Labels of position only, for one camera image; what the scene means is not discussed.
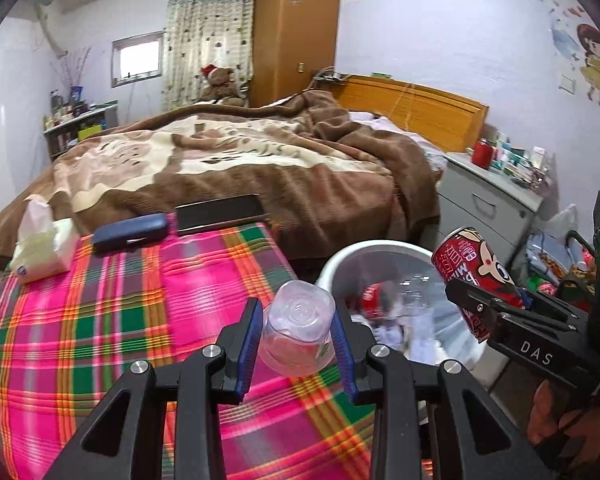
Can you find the patterned window curtain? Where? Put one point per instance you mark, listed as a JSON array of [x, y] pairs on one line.
[[205, 35]]

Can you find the person's right hand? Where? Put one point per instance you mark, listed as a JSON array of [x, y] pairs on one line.
[[547, 410]]

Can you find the dark blue glasses case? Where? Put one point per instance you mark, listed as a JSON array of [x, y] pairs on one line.
[[130, 232]]

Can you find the white wall socket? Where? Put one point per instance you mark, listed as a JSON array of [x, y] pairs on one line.
[[568, 83]]

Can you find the clear plastic cup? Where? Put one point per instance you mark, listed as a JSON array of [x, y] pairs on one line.
[[295, 330]]

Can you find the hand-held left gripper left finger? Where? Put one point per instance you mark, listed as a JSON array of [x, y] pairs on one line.
[[247, 345]]

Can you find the grey drawer cabinet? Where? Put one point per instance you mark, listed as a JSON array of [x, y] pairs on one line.
[[485, 200]]

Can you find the white wrapped wall pipe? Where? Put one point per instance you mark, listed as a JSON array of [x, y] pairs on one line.
[[50, 30]]

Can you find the grey bin with white rim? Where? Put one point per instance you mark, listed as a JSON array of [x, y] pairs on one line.
[[337, 262]]

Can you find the wooden wardrobe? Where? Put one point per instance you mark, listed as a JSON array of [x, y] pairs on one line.
[[295, 25]]

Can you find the power strip with plugs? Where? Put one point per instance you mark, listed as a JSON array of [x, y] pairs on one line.
[[332, 76]]

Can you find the soft tissue pack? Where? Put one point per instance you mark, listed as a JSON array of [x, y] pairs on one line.
[[45, 255]]

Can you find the pale pink bed sheet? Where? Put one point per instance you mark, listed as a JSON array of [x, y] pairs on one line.
[[380, 121]]

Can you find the red cartoon drink can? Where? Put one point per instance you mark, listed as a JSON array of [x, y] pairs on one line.
[[465, 255], [375, 297]]

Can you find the blue vase with branches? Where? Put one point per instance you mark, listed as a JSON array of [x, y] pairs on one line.
[[76, 95]]

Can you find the wooden bed headboard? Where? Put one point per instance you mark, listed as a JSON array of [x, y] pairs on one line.
[[420, 110]]

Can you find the cartoon girl wall sticker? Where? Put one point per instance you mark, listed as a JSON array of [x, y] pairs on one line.
[[595, 60]]

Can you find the colourful patterned bag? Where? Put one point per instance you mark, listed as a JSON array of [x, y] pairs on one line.
[[545, 260]]

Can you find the pink green plaid cloth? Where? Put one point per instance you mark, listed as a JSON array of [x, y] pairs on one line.
[[105, 310]]

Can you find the small wall window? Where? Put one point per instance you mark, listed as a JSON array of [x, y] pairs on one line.
[[137, 57]]

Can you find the black smartphone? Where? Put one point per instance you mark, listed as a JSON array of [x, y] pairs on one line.
[[215, 212]]

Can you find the brown patterned blanket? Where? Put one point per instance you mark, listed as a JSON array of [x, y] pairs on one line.
[[305, 185]]

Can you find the white plastic bag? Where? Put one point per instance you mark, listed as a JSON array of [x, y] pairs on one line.
[[562, 222]]

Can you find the pile of medicine boxes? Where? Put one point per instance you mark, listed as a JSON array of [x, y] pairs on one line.
[[517, 162]]

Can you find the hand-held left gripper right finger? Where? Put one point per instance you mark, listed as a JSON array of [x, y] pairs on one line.
[[342, 360]]

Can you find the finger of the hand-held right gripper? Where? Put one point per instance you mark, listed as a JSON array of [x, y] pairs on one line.
[[555, 306], [472, 302]]

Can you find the brown teddy bear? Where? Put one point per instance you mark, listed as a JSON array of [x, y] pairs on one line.
[[222, 82]]

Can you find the cluttered grey shelf unit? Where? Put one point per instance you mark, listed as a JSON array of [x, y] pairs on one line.
[[75, 132]]

